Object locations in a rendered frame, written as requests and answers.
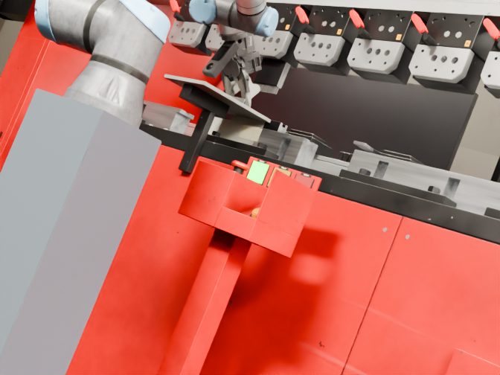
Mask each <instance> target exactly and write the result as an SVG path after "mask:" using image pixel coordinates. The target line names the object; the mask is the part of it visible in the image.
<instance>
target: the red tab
mask: <svg viewBox="0 0 500 375"><path fill-rule="evenodd" d="M446 375H500V366H498V365H496V364H493V363H492V362H488V361H487V360H484V359H482V358H479V357H477V356H474V355H472V354H470V353H467V352H465V351H463V350H460V349H457V348H455V351H454V353H453V355H452V359H451V361H450V363H449V367H448V369H447V371H446Z"/></svg>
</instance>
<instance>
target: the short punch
mask: <svg viewBox="0 0 500 375"><path fill-rule="evenodd" d="M290 66H291V65H290V64H289V63H287V62H281V61H276V60H265V59H263V61H262V63H261V68H262V69H261V70H259V71H258V72H257V75H256V77H255V79H254V83H255V84H257V85H259V87H260V92H267V93H272V94H277V92H278V89H281V88H282V86H283V83H284V80H285V79H286V76H287V73H288V71H289V68H290Z"/></svg>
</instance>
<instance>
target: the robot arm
mask: <svg viewBox="0 0 500 375"><path fill-rule="evenodd" d="M189 12H190V16H191V17H192V19H193V20H194V21H195V22H197V23H198V24H201V25H206V24H210V23H212V22H215V23H217V24H219V32H220V33H221V38H222V40H224V43H223V44H222V45H221V47H220V48H219V49H218V51H217V52H216V53H215V55H213V57H212V58H211V59H210V61H209V62H208V64H207V65H206V66H205V67H204V68H203V70H202V73H203V74H204V75H205V76H206V77H212V78H217V76H218V75H219V73H220V72H221V76H222V82H223V85H224V89H225V92H226V94H228V95H230V96H233V97H234V95H235V94H236V93H238V91H241V97H242V98H244V99H246V100H245V102H244V104H245V105H247V106H248V107H250V108H251V99H252V98H253V97H254V96H255V95H256V94H257V93H259V91H260V87H259V85H257V84H253V83H252V82H251V78H250V77H249V74H251V73H253V72H255V71H259V70H261V69H262V68H261V62H260V52H259V51H256V50H255V49H254V39H253V34H254V35H255V36H256V35H257V36H263V37H270V36H271V35H272V34H273V33H274V31H275V29H276V27H277V24H278V12H277V11H276V9H273V8H271V7H267V5H266V0H191V1H190V4H189ZM35 21H36V26H37V28H38V30H39V32H40V33H41V34H42V35H43V36H44V37H45V38H46V39H49V40H51V41H53V42H55V43H57V44H58V45H64V46H67V47H70V48H73V49H76V50H78V51H82V52H85V53H87V54H91V55H92V56H91V58H90V60H89V63H88V65H87V66H86V67H85V68H84V70H83V71H82V72H81V73H80V75H79V76H78V77H77V79H76V80H75V81H74V82H73V83H72V85H71V86H69V87H68V88H67V89H66V91H65V94H64V96H63V97H66V98H68V99H71V100H75V101H77V102H81V103H84V104H87V105H90V106H93V107H96V108H99V109H102V110H104V111H106V112H108V113H110V114H112V115H114V116H115V117H117V118H120V119H121V120H123V121H125V122H127V123H128V124H131V125H133V126H134V127H136V128H138V129H139V127H140V125H141V121H142V117H141V114H142V109H143V104H144V90H145V88H146V86H147V83H148V81H149V79H150V76H151V74H152V72H153V69H154V67H155V65H156V62H157V59H158V57H159V54H160V53H161V50H162V48H163V45H164V44H165V43H166V38H167V35H168V32H169V29H170V21H169V19H168V18H167V17H166V16H165V15H164V14H163V13H162V12H161V11H160V10H159V9H158V8H156V7H155V6H153V5H152V4H150V3H149V2H147V1H145V0H36V4H35ZM257 57H258V59H259V64H260V66H258V64H257ZM238 78H240V80H239V81H238Z"/></svg>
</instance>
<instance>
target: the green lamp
mask: <svg viewBox="0 0 500 375"><path fill-rule="evenodd" d="M268 167H269V165H267V164H263V163H260V162H258V161H253V164H252V166H251V169H250V171H249V174H248V176H247V178H248V179H251V180H252V181H254V182H257V183H260V184H262V182H263V179H264V177H265V175H266V171H267V170H268Z"/></svg>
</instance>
